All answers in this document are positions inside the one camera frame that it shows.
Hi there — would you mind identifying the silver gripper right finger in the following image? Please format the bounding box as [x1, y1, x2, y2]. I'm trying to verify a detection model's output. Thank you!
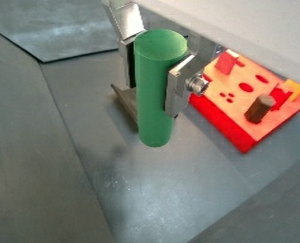
[163, 34, 215, 118]

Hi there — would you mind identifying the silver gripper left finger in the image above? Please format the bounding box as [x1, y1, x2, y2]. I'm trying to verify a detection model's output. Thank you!
[102, 0, 145, 88]

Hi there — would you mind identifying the green cylinder peg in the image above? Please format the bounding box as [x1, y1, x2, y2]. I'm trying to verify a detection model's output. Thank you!
[134, 28, 187, 147]

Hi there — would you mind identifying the red peg board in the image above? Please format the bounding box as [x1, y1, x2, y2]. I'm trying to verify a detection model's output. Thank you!
[189, 55, 300, 153]

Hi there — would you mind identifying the red rectangular block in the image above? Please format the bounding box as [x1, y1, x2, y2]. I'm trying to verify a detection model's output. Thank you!
[214, 49, 238, 75]

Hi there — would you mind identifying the brown hexagonal peg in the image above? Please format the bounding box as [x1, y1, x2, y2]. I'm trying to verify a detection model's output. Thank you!
[243, 94, 276, 124]

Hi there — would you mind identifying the yellow notched block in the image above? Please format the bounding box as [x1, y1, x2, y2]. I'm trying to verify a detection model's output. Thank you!
[285, 79, 300, 102]

